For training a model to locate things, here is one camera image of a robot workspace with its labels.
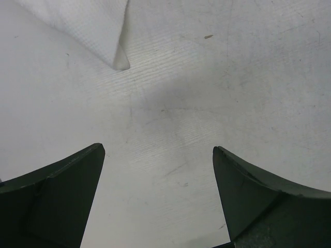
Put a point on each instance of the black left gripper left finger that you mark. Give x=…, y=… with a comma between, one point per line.
x=50, y=206

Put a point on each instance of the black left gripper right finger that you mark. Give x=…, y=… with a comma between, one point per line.
x=262, y=209

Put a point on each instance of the white towel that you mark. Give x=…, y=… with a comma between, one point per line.
x=95, y=24

